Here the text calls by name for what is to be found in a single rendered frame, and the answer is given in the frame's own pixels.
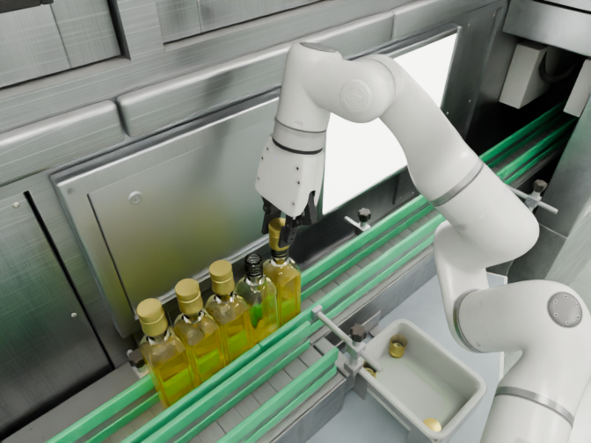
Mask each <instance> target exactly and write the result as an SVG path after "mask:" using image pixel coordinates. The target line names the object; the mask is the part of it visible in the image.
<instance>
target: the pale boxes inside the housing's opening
mask: <svg viewBox="0 0 591 443"><path fill-rule="evenodd" d="M563 50H564V49H560V48H557V47H552V46H543V45H542V43H539V42H536V41H533V40H528V39H526V40H524V41H522V42H520V43H518V44H517V45H516V48H515V51H514V55H513V58H512V61H511V63H510V66H509V70H508V72H507V77H506V80H505V83H504V85H503V88H502V92H501V94H500V99H499V101H500V102H501V103H504V104H506V105H511V106H512V107H515V108H517V109H520V108H521V107H523V106H525V105H526V104H528V103H529V102H531V101H532V100H534V99H536V98H538V97H540V96H541V95H543V94H544V93H545V92H547V90H548V89H549V86H550V84H551V83H546V82H545V81H544V80H542V78H541V77H540V74H539V65H540V63H541V60H542V59H543V57H544V54H545V52H546V51H547V54H546V61H545V71H546V74H547V76H549V77H553V75H554V73H555V70H556V68H557V66H558V62H559V59H560V57H561V55H562V53H563ZM590 92H591V58H590V57H588V58H587V59H586V60H585V61H584V63H583V66H582V68H581V70H580V73H579V75H578V78H577V80H576V82H575V85H574V86H573V90H572V92H571V94H570V97H569V99H568V100H567V103H566V105H565V109H564V112H565V113H570V114H571V115H574V116H577V117H580V114H581V112H582V110H583V108H584V106H585V104H586V102H587V99H588V97H589V95H590Z"/></svg>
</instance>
